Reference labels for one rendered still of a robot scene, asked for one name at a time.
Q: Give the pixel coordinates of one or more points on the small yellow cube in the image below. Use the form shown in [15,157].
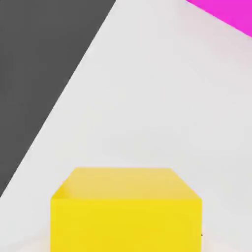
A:
[126,220]

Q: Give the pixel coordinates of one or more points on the large magenta box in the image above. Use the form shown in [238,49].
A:
[230,13]

